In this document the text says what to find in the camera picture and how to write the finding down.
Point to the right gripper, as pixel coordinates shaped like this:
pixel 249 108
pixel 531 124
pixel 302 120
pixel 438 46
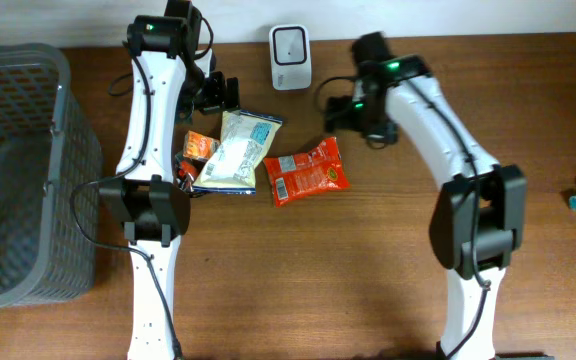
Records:
pixel 339 106

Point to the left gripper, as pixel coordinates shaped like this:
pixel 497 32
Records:
pixel 219 97

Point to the cream blue chips bag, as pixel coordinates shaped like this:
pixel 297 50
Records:
pixel 246 138

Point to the small orange box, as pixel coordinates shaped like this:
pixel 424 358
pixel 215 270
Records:
pixel 199 147

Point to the black red snack packet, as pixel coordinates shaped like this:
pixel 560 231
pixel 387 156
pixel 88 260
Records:
pixel 187 172

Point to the red snack bag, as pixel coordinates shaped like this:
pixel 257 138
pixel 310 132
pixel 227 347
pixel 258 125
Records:
pixel 297 176

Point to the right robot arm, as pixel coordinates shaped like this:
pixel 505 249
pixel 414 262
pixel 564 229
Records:
pixel 478 220

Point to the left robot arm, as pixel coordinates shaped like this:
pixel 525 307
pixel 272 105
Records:
pixel 172 79

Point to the white barcode scanner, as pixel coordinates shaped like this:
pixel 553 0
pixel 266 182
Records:
pixel 290 57

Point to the grey plastic mesh basket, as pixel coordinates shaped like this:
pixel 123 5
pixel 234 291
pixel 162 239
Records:
pixel 49 154

